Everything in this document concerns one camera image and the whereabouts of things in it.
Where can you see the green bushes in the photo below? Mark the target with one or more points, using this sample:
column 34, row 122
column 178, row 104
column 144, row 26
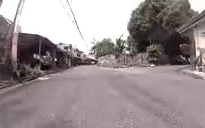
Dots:
column 105, row 46

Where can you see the row of low houses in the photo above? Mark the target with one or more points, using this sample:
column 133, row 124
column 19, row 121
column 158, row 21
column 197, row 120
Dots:
column 77, row 56

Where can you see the grey asphalt road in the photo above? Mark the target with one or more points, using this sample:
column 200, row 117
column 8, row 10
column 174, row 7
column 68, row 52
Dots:
column 100, row 100

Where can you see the dark roofed shed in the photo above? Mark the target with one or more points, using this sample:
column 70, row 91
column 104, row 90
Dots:
column 36, row 50

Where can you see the large dark green tree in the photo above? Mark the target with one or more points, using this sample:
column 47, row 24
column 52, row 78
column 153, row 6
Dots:
column 160, row 23

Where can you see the utility pole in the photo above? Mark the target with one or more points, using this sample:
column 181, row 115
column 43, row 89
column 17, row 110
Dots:
column 15, row 36

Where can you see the pale building with dark roof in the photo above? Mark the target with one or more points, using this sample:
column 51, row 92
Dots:
column 203, row 40

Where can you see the low stone wall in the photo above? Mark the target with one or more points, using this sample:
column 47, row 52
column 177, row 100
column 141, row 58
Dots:
column 123, row 60

